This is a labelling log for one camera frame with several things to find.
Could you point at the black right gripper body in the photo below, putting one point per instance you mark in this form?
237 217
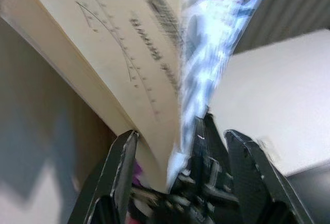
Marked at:
201 203

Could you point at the paperback book blue white cover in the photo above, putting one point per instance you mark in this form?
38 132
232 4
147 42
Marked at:
116 53

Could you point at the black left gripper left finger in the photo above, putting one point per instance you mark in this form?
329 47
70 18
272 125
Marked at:
116 177

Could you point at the white cabinet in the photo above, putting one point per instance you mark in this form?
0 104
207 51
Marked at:
283 92

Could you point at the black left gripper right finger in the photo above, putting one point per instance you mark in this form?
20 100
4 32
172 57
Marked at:
257 182

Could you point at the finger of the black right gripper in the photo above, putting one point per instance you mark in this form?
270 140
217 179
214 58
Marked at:
206 146

